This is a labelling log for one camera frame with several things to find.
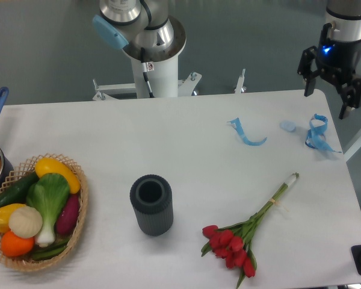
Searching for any yellow bell pepper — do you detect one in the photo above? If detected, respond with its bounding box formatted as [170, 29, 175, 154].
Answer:
[0, 204, 26, 233]

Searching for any red tulip bouquet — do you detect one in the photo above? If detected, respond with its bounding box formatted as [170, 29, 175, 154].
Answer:
[200, 172, 299, 288]

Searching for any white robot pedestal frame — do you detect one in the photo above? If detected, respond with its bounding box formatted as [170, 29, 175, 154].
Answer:
[91, 54, 247, 102]

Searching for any white garlic bulb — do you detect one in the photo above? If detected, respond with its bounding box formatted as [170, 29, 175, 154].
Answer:
[8, 206, 43, 238]

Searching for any white frame bar right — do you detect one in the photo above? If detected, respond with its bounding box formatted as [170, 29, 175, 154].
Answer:
[342, 102, 361, 163]

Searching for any light blue round cap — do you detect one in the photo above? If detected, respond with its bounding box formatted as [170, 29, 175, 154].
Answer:
[280, 120, 296, 132]

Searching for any woven wicker basket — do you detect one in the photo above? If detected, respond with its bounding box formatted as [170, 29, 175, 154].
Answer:
[0, 153, 88, 272]

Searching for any green bok choy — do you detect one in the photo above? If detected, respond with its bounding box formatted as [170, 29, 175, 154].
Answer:
[26, 173, 70, 247]

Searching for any purple sweet potato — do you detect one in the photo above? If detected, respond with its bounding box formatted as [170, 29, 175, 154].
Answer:
[55, 194, 79, 235]

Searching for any tangled blue ribbon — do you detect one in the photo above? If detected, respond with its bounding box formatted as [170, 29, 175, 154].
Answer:
[305, 114, 342, 154]

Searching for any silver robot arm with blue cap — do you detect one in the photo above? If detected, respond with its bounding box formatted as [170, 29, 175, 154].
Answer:
[92, 1, 186, 62]

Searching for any dark green cucumber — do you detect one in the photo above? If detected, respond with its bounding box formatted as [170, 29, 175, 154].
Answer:
[0, 172, 39, 208]

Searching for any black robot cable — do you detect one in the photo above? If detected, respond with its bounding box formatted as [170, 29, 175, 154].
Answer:
[139, 47, 155, 99]

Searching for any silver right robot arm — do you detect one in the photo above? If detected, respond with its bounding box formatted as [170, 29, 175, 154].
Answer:
[315, 1, 361, 119]

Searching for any short blue ribbon strip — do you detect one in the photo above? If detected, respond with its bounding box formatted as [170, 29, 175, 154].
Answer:
[228, 117, 267, 146]

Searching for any dark grey ribbed vase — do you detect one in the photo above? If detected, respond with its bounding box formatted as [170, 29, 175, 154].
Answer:
[129, 175, 174, 237]

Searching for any green vegetable under basket items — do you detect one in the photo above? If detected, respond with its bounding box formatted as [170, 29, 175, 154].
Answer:
[31, 238, 69, 261]

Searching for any orange fruit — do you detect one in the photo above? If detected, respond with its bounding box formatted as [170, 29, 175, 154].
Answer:
[1, 231, 34, 257]

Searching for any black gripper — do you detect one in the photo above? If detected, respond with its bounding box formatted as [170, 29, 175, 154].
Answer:
[297, 23, 361, 119]

